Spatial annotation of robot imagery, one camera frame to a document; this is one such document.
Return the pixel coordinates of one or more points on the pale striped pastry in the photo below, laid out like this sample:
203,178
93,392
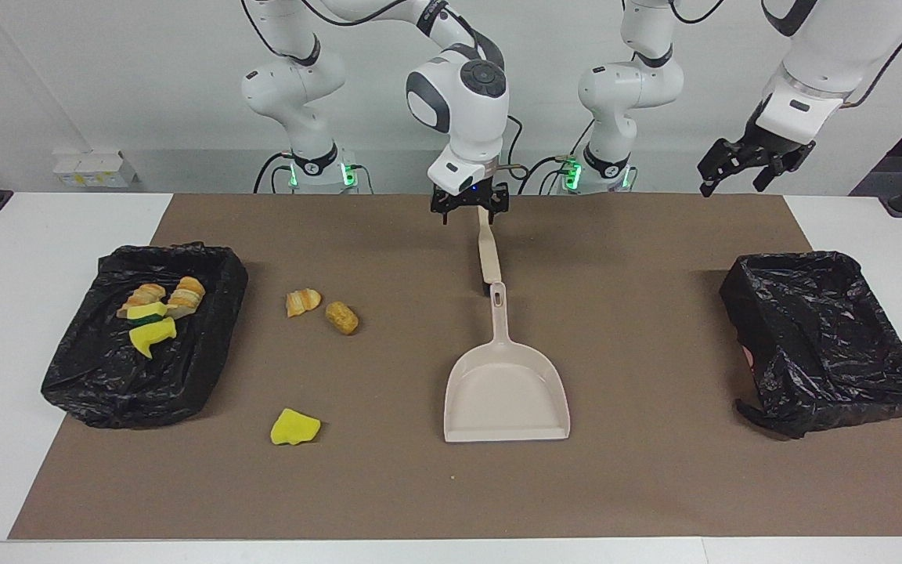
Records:
186,294

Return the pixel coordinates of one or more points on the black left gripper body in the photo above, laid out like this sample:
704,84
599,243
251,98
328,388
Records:
764,149

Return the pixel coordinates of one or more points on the brown oval bread roll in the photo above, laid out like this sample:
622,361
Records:
341,317

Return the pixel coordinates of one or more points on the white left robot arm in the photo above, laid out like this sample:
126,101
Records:
623,86

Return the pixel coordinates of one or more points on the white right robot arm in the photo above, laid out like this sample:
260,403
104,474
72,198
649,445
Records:
467,102

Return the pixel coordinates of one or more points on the small orange striped croissant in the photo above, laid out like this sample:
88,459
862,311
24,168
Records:
302,302

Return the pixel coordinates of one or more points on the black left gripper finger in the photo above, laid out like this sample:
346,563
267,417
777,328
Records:
763,176
706,183

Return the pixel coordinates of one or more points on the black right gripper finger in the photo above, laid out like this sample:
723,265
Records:
445,216
496,215

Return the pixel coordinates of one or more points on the flat yellow sponge piece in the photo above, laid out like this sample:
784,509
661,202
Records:
293,428

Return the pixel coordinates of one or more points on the curved yellow sponge piece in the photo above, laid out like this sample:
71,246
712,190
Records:
152,335

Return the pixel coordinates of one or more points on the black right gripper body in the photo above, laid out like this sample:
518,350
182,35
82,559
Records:
467,197

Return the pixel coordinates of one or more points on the white wall power box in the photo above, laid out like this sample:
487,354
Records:
95,168

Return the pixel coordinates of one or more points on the beige plastic dustpan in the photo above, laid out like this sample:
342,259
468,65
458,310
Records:
506,392

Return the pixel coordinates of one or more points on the black bag lined bin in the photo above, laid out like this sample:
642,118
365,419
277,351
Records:
827,345
106,376

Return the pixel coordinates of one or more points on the yellow sponge with green pad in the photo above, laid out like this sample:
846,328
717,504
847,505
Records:
146,311

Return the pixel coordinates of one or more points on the brown table mat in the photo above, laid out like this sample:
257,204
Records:
451,486

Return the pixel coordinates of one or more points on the beige hand brush black bristles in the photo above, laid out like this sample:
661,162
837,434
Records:
489,258

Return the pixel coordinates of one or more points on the pale bread chunk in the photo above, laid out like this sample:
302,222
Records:
142,296

